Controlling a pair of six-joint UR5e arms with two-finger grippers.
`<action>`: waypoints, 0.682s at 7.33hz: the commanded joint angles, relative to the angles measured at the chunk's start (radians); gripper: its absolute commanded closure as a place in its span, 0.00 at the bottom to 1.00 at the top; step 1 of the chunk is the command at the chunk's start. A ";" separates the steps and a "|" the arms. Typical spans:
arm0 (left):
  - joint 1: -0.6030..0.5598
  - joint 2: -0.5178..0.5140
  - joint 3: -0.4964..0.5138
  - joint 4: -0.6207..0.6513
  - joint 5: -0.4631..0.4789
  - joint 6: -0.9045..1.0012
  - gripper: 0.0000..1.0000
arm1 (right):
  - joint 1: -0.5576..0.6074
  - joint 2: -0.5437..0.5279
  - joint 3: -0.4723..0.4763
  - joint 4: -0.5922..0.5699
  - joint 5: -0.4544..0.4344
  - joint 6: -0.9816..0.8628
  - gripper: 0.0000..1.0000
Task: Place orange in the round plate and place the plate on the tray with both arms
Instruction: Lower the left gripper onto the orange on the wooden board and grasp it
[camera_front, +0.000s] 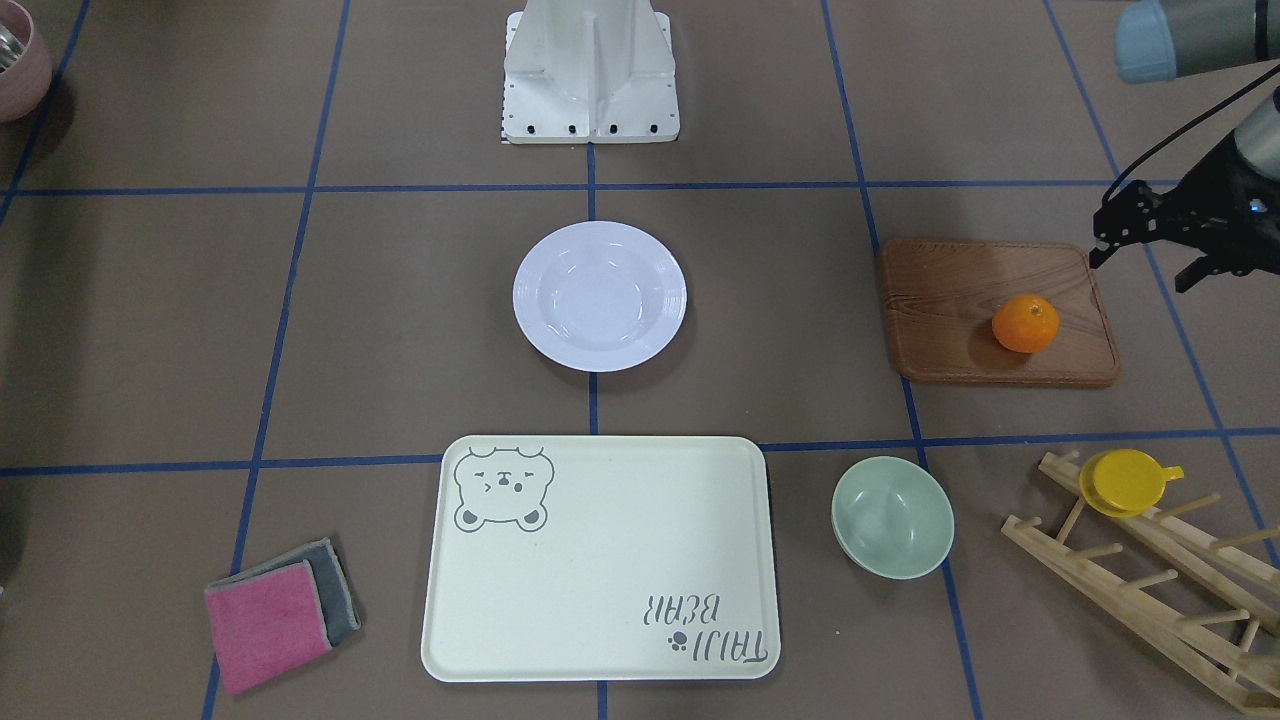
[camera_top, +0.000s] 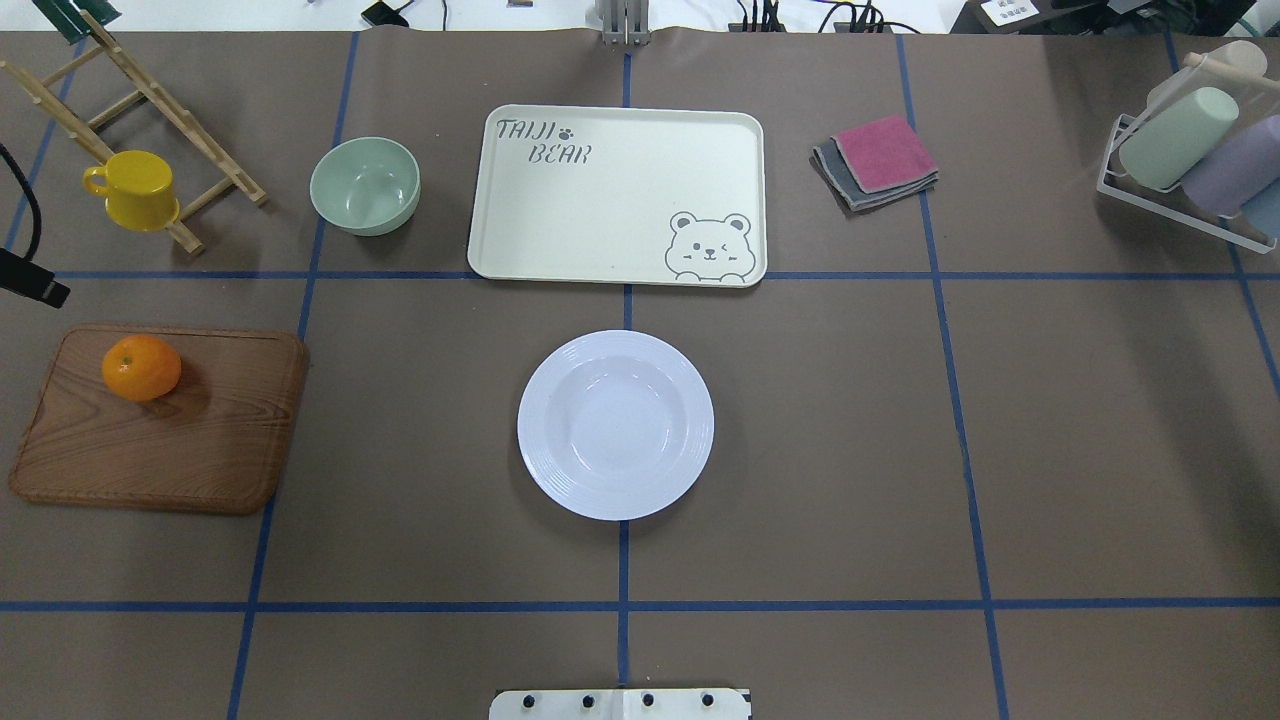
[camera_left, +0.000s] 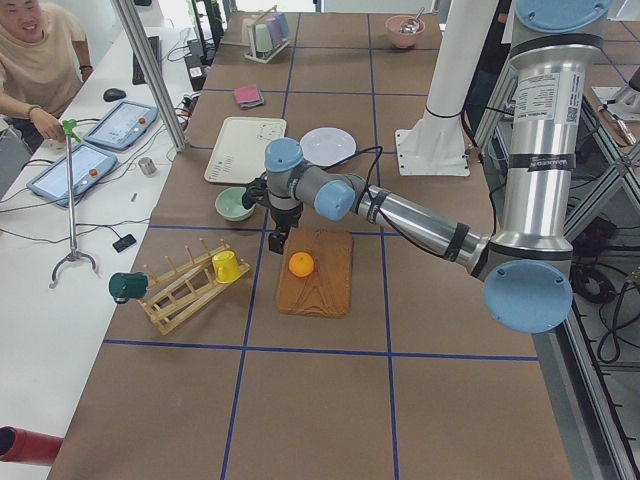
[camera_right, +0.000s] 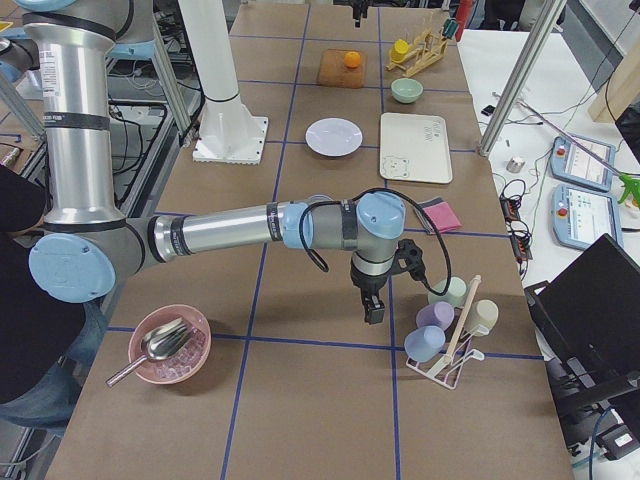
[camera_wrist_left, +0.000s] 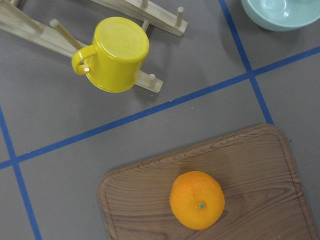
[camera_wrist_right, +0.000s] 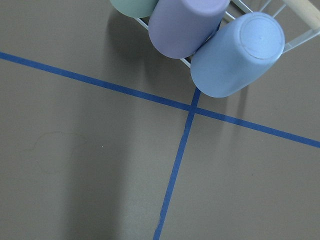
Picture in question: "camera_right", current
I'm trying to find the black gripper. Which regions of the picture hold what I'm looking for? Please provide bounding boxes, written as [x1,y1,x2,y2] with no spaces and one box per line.
[350,263,389,325]
[349,0,368,27]

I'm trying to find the orange fruit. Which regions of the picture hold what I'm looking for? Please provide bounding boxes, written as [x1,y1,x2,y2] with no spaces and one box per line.
[343,51,362,70]

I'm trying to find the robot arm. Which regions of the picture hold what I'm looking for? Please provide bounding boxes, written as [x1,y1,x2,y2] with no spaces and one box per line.
[22,1,406,324]

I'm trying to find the cream bear tray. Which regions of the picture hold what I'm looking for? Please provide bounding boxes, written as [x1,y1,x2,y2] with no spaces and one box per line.
[379,112,453,184]

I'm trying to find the wooden cutting board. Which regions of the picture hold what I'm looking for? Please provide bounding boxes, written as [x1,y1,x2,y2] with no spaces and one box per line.
[316,49,367,89]

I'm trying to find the yellow mug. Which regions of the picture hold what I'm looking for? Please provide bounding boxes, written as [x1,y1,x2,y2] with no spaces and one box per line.
[389,39,410,63]

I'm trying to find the blue cup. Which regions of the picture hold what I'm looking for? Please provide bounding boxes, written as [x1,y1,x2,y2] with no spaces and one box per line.
[404,325,446,363]

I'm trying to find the purple cup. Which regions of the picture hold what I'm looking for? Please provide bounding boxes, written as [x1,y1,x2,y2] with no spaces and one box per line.
[416,301,455,331]

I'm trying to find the wooden dish rack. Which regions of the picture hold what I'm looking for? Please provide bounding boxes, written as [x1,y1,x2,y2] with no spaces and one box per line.
[385,13,450,78]

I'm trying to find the light green cup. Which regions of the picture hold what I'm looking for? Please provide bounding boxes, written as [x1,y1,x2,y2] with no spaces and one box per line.
[427,276,468,308]

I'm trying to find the green bowl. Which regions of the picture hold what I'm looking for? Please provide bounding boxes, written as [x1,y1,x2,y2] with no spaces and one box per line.
[390,78,424,104]

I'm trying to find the white cup rack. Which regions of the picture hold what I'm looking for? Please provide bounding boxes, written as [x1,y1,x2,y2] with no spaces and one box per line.
[405,275,487,390]

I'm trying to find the dark green cup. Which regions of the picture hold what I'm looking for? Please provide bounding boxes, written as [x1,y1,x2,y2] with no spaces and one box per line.
[441,18,459,39]

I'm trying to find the red cylinder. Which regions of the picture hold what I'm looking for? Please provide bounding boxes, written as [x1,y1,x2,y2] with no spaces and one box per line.
[456,0,474,30]

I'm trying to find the beige cup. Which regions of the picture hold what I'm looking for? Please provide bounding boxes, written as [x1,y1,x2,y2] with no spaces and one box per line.
[464,299,499,336]

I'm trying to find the pink cloth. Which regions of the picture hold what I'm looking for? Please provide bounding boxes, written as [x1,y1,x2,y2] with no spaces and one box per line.
[423,201,462,232]

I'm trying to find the grey cloth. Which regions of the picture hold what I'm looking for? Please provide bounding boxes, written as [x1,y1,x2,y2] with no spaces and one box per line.
[414,197,457,235]

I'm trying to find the white ribbed plate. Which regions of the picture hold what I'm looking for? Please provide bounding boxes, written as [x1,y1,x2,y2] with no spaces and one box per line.
[305,117,363,157]

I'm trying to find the small black device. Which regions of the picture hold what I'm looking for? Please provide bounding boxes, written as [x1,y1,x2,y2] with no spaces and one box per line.
[481,105,495,117]

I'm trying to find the black power strip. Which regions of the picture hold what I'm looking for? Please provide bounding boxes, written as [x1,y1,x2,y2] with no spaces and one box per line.
[499,195,532,264]

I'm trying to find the pink bowl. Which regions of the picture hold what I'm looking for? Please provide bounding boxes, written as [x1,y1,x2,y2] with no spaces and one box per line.
[128,304,212,385]

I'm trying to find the small metal cylinder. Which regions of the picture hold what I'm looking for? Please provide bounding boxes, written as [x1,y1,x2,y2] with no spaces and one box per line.
[506,156,525,174]

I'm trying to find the metal scoop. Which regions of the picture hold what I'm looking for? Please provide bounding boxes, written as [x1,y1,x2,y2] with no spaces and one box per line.
[106,317,192,387]

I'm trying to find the black laptop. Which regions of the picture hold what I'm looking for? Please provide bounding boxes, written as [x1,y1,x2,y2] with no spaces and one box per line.
[523,232,640,381]

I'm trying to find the near teach pendant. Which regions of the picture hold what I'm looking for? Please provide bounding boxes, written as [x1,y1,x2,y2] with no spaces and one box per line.
[551,184,623,250]

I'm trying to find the teach pendant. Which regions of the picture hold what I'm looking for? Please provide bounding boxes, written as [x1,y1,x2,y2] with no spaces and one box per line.
[551,184,623,250]
[550,135,616,192]

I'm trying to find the far teach pendant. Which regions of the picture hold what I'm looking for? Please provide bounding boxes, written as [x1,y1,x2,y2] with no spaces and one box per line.
[550,135,616,192]

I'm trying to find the reacher grabber tool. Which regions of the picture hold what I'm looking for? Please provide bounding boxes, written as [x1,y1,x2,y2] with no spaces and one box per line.
[515,98,640,211]

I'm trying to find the person in black shirt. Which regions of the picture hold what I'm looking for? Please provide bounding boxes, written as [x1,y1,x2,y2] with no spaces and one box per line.
[1,167,108,437]

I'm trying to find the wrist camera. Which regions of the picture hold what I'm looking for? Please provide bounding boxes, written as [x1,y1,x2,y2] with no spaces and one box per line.
[390,239,426,283]

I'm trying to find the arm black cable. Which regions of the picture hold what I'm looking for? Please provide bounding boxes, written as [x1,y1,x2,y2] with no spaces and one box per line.
[298,187,457,296]

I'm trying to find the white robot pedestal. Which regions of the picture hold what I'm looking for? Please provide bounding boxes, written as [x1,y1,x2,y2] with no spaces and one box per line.
[179,0,269,165]

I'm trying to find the aluminium frame post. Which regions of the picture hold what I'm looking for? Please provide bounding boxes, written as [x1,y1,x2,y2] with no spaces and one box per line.
[478,0,566,157]

